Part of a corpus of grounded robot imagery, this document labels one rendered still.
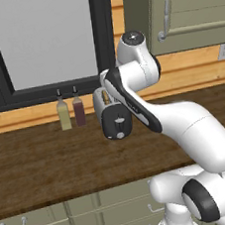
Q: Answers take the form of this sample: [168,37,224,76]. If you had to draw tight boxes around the black and silver toaster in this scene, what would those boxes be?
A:
[90,83,136,143]

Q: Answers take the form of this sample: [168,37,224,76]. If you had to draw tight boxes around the bread slice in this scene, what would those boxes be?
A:
[101,89,114,107]

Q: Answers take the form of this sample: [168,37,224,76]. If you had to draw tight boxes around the dark red vinegar bottle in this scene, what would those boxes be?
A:
[69,84,88,128]

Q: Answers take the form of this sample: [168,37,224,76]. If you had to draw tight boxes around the yellow oil bottle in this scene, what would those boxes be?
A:
[54,87,73,132]

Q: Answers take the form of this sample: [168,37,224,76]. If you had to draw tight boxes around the black framed window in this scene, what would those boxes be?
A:
[0,0,124,114]

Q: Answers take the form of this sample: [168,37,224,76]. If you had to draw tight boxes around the silver cupboard door handle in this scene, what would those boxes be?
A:
[152,0,175,44]

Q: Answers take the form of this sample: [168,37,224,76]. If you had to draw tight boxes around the white wall socket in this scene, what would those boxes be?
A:
[216,43,225,61]

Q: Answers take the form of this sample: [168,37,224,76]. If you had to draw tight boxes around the olive green wall cupboard door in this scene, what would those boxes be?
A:
[143,0,225,57]

